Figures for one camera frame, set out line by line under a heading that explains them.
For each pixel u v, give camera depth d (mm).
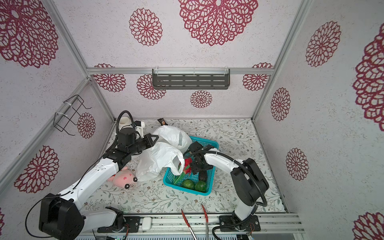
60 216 394
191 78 948
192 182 829
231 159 522
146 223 731
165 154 701
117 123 591
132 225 733
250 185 460
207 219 751
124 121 1117
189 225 743
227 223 741
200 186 794
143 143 691
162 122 1163
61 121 726
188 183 817
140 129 721
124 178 812
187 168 835
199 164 758
